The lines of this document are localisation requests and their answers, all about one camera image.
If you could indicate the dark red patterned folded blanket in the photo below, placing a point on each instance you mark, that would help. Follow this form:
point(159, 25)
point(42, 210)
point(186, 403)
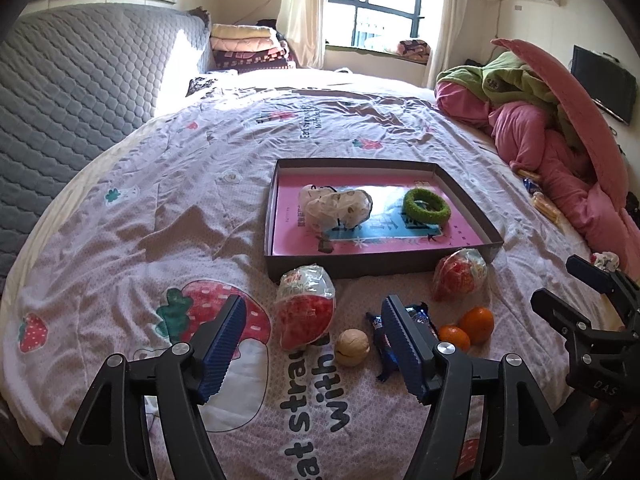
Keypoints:
point(255, 61)

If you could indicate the patterned folded blanket on sill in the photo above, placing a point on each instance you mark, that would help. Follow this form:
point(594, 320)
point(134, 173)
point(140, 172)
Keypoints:
point(414, 48)

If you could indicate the cream folded blanket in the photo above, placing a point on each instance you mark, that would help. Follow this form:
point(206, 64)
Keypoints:
point(240, 31)

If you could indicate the pink quilt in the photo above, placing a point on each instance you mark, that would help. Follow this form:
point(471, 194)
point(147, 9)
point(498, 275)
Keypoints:
point(525, 130)

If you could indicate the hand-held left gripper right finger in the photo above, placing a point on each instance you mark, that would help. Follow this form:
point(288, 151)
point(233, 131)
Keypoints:
point(400, 350)

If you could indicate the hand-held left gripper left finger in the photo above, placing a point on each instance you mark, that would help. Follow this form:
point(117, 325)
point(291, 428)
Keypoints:
point(225, 345)

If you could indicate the small orange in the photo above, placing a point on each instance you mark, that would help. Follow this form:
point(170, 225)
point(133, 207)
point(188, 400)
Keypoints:
point(455, 338)

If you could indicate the green blanket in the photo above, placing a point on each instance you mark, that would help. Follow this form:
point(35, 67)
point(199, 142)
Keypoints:
point(505, 77)

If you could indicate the grey quilted headboard cover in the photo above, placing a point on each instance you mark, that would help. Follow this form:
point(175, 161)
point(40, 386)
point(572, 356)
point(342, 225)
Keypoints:
point(75, 85)

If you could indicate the red snack bag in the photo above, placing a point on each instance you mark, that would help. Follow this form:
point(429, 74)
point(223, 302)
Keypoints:
point(305, 315)
point(457, 275)

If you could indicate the walnut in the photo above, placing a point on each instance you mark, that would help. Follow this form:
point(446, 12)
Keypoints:
point(351, 347)

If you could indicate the strawberry printed bedsheet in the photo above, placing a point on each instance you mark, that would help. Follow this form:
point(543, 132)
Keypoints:
point(175, 210)

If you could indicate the small floral cloth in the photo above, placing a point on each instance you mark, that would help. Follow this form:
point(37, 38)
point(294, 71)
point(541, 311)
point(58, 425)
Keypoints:
point(605, 260)

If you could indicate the crumpled white plastic bag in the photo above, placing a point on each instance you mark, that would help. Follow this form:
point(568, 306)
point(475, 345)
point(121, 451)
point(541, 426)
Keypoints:
point(330, 207)

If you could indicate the long pink pillow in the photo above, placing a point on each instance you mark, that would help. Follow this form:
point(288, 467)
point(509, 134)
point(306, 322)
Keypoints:
point(565, 90)

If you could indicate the large orange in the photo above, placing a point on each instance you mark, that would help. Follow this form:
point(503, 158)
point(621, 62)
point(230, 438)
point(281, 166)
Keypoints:
point(477, 325)

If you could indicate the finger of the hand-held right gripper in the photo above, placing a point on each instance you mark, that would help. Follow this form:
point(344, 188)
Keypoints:
point(595, 272)
point(555, 307)

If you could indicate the pink folded blanket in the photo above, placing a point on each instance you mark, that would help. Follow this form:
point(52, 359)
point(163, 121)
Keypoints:
point(245, 45)

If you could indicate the white curtain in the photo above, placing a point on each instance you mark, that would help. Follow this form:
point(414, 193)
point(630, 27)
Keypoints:
point(450, 20)
point(300, 20)

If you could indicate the blue snack packet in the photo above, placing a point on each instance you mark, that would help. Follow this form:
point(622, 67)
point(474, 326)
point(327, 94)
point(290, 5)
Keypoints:
point(377, 332)

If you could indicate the grey cardboard box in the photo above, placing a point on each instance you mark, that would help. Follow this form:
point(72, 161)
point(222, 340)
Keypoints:
point(310, 267)

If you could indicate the small blue packet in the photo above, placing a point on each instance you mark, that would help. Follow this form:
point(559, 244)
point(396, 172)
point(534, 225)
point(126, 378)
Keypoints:
point(534, 187)

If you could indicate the black television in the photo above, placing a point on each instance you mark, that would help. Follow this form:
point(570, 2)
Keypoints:
point(600, 80)

